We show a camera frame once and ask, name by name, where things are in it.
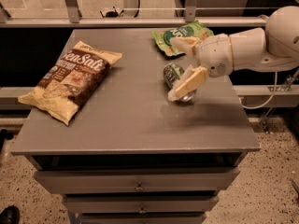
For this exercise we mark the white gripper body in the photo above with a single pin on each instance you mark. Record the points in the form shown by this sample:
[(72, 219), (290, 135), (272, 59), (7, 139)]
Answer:
[(214, 56)]

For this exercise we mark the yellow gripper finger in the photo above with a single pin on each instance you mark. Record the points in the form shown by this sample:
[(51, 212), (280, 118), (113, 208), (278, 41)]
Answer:
[(186, 86), (187, 45)]

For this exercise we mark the green soda can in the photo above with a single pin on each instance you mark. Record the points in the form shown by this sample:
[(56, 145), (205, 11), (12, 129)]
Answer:
[(172, 73)]

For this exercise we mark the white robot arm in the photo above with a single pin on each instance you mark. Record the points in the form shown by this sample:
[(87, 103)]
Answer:
[(274, 48)]

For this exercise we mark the green snack pouch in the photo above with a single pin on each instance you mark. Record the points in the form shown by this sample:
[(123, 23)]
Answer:
[(192, 29)]

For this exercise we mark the black object behind glass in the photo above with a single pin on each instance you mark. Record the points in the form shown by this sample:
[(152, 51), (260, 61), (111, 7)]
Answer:
[(114, 13)]

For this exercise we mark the grey drawer cabinet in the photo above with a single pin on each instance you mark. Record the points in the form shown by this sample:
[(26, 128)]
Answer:
[(129, 123)]

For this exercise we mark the brown yellow chip bag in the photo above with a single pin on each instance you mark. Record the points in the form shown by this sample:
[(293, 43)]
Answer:
[(67, 86)]

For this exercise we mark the bottom grey drawer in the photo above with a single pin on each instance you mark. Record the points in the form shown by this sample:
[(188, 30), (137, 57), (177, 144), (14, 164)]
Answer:
[(180, 218)]

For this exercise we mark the grey drawer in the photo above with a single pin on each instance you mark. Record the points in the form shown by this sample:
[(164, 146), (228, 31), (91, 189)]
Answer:
[(136, 181), (180, 218), (140, 204)]

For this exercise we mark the top grey drawer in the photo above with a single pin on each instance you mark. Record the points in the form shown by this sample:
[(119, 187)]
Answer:
[(136, 181)]

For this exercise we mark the middle grey drawer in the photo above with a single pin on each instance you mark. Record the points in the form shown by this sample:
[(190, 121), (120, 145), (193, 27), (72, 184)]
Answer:
[(140, 204)]

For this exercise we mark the black shoe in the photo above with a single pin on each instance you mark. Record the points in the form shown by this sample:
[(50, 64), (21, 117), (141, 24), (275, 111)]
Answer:
[(10, 215)]

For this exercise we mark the metal railing frame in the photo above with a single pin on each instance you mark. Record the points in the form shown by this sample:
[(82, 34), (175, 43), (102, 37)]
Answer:
[(137, 13)]

